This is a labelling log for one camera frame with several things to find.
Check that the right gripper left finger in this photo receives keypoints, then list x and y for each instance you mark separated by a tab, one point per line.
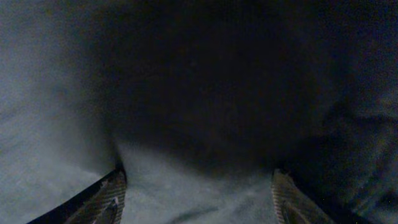
101	203

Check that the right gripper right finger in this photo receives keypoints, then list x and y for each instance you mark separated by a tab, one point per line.
291	205

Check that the black shorts with white lining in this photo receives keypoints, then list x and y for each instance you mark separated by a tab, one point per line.
199	102

